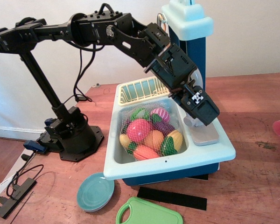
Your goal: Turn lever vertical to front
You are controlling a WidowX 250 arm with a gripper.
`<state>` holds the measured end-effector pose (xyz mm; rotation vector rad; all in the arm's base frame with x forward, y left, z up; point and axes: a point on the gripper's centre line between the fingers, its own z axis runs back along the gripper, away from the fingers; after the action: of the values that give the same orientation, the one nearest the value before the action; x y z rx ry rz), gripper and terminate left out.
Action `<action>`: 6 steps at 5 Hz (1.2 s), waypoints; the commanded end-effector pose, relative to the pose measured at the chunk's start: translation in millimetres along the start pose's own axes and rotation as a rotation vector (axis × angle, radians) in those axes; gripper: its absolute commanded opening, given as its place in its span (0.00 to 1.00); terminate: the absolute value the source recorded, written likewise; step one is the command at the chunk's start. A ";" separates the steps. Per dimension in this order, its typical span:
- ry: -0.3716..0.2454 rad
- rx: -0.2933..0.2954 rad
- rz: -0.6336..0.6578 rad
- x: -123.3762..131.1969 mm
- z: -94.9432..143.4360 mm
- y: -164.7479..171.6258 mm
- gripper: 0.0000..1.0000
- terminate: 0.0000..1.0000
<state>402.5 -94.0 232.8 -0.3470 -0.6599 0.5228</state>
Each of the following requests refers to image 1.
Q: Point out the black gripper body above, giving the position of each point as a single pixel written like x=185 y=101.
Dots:
x=173 y=68

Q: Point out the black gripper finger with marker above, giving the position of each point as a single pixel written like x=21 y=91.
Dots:
x=194 y=100

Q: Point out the grey toy faucet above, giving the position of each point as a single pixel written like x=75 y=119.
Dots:
x=201 y=134

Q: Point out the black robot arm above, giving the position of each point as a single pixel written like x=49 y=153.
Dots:
x=70 y=134

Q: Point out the cream dish rack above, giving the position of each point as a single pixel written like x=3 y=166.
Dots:
x=141 y=90

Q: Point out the hanging toy utensils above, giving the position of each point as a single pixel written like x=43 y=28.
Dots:
x=162 y=21

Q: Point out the net bag of toy food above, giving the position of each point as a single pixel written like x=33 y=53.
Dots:
x=149 y=131

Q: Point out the toy kitchen sink unit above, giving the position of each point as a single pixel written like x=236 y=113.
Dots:
x=188 y=27

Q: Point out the black velcro strip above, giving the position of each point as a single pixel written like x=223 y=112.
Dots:
x=194 y=202

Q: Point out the green cutting board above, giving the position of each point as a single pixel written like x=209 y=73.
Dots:
x=140 y=211

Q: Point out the teal plate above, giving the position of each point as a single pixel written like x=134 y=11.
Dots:
x=95 y=192

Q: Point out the blue clamp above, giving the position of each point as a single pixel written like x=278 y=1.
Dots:
x=35 y=147

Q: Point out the black usb hub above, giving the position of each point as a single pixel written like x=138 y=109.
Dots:
x=9 y=204

